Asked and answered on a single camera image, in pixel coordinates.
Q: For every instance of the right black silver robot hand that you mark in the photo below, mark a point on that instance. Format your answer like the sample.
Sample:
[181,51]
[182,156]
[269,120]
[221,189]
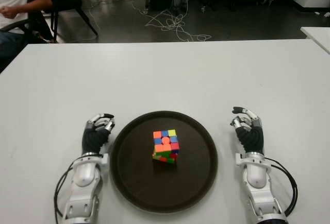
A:
[252,139]

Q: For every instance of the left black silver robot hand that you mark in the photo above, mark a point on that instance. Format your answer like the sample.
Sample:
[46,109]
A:
[94,140]

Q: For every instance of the multicoloured Rubik's cube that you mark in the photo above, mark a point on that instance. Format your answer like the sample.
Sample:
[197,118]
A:
[165,141]

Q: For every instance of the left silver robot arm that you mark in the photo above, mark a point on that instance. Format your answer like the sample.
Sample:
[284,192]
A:
[83,180]

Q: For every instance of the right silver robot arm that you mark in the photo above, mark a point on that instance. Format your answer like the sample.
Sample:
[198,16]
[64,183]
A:
[259,182]

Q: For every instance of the dark brown round plate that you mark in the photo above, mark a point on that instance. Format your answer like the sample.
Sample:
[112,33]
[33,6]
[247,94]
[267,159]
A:
[134,170]

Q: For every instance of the white side table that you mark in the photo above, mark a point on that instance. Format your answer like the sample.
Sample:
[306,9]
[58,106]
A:
[317,34]

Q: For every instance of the black office chair with armrest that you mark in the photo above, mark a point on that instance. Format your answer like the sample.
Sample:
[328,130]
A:
[33,28]

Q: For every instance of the small white floor scrap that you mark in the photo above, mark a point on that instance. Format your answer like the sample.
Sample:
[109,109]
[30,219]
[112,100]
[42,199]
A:
[327,14]

